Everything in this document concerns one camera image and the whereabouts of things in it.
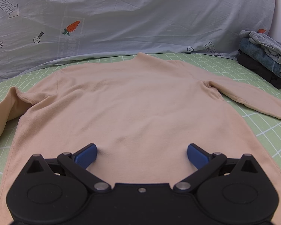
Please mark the folded grey sweatshirt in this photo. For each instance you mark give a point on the folded grey sweatshirt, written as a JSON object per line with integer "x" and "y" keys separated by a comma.
{"x": 271, "y": 47}

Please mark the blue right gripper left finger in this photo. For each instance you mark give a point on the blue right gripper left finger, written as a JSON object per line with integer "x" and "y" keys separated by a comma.
{"x": 85, "y": 156}

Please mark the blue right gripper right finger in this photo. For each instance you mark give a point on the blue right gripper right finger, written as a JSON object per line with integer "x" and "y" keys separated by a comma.
{"x": 197, "y": 156}

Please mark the folded blue jeans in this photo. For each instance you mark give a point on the folded blue jeans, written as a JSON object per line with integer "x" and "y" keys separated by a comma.
{"x": 258, "y": 54}

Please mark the folded black garment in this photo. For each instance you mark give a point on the folded black garment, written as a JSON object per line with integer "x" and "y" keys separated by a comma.
{"x": 259, "y": 69}

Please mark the beige long-sleeve shirt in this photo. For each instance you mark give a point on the beige long-sleeve shirt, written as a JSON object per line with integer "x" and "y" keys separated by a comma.
{"x": 141, "y": 113}

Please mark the green checked mat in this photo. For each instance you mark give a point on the green checked mat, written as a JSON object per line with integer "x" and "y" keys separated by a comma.
{"x": 266, "y": 128}

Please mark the grey carrot-print bedsheet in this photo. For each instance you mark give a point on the grey carrot-print bedsheet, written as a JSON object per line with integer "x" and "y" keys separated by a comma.
{"x": 38, "y": 33}

